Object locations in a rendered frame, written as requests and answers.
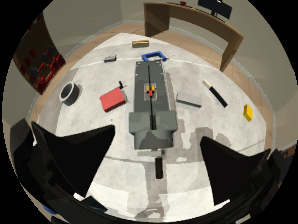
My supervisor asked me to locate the blue c-clamp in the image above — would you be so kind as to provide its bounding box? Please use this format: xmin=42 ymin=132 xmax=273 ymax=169
xmin=142 ymin=51 xmax=169 ymax=61

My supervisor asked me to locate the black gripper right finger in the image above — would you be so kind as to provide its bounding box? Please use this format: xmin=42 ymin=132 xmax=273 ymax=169
xmin=200 ymin=136 xmax=271 ymax=205

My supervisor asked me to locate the red rectangular block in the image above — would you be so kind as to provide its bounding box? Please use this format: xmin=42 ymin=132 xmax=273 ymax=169
xmin=100 ymin=88 xmax=125 ymax=112

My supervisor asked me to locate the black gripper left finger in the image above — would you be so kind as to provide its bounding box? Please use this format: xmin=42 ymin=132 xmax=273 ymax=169
xmin=32 ymin=121 xmax=116 ymax=198

